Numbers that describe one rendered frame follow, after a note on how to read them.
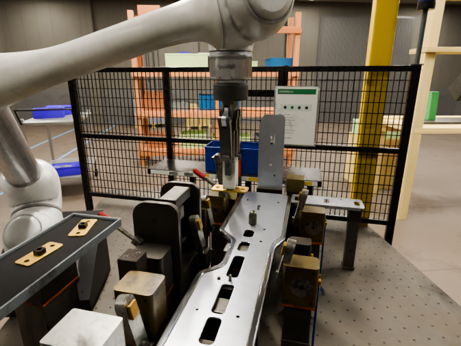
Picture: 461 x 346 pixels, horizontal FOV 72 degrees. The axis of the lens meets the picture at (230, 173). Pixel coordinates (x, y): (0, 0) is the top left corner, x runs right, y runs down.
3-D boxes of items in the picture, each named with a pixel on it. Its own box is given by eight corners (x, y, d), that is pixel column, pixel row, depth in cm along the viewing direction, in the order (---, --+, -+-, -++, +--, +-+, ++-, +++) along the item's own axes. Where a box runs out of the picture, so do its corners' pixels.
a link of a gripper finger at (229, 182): (236, 159, 71) (235, 160, 70) (235, 189, 73) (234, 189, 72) (223, 158, 72) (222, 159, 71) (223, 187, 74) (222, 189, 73)
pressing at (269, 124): (281, 188, 147) (285, 114, 137) (257, 187, 150) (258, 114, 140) (281, 188, 148) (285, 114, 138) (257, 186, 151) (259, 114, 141)
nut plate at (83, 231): (84, 236, 71) (84, 231, 70) (67, 237, 71) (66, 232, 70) (97, 220, 79) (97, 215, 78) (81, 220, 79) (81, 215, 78)
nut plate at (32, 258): (29, 267, 59) (27, 261, 59) (14, 263, 60) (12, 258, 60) (64, 245, 67) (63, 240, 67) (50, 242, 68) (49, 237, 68)
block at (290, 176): (299, 251, 151) (304, 179, 141) (282, 249, 153) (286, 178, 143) (300, 243, 159) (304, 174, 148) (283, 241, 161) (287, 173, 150)
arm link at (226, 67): (202, 51, 62) (203, 83, 64) (248, 51, 60) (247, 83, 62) (215, 54, 71) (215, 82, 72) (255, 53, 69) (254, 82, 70)
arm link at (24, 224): (27, 283, 107) (-12, 265, 89) (25, 234, 116) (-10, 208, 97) (77, 267, 111) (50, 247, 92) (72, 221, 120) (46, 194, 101)
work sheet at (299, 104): (315, 147, 166) (320, 86, 157) (272, 145, 171) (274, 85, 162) (315, 146, 168) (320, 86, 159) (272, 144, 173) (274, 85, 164)
